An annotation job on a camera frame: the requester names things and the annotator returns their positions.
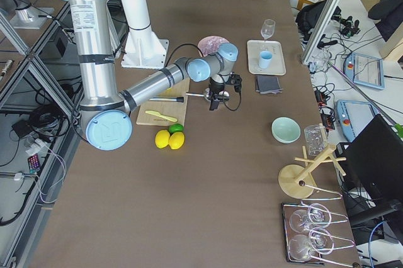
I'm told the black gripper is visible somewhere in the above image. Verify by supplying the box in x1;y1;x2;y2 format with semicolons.
208;74;225;111

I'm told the metal ice scoop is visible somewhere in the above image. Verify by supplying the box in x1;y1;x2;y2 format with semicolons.
185;88;230;101

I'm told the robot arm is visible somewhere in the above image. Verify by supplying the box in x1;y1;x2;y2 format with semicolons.
66;0;238;150

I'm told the clear ice cubes pile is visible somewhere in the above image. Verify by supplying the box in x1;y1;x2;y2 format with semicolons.
201;37;227;51

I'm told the light blue cup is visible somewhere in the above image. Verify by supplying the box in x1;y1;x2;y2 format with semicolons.
258;50;273;69

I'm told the wooden cutting board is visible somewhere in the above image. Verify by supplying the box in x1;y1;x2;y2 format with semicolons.
136;79;190;126

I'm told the green lime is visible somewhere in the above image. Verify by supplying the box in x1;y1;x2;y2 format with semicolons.
168;123;184;134

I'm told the grey folded cloth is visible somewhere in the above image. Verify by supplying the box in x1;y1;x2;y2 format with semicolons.
255;75;283;94

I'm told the yellow lemon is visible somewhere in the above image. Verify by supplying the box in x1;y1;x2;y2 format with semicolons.
154;130;171;148
168;131;185;150

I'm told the pink bowl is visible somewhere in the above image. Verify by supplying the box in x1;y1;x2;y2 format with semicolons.
197;36;230;58

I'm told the cream serving tray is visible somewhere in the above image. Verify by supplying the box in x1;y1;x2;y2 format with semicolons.
247;40;286;75

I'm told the yellow plastic knife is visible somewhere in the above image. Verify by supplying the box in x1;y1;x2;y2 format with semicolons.
145;110;178;123

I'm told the green bowl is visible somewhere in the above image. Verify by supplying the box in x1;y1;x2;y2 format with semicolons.
271;117;301;143

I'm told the clear wine glass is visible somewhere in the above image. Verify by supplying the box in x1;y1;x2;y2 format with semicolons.
260;19;276;42

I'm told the clear glass mug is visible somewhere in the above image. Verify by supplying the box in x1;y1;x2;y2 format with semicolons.
304;123;327;156

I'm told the wooden mug tree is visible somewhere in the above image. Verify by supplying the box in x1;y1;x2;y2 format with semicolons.
278;143;346;199

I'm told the black bag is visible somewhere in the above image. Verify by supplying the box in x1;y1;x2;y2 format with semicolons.
295;0;327;34

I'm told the blue teach pendant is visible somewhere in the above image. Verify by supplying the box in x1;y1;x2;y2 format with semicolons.
343;52;385;90
336;99;378;142

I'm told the hanging wine glass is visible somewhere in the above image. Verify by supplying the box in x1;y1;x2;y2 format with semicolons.
288;226;356;262
289;203;348;234

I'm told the black glass tray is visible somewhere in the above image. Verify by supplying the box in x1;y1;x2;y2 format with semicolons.
281;203;360;267

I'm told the black monitor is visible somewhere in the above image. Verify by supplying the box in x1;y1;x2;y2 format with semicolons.
345;114;402;202

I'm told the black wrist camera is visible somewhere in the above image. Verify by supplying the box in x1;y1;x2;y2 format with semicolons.
227;73;242;94

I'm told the steel black-handled tool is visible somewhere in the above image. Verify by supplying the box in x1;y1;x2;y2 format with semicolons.
149;96;184;103

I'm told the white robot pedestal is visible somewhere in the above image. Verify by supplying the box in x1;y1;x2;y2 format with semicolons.
121;0;169;69

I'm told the aluminium frame post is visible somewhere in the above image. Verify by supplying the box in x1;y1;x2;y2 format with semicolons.
301;0;340;65

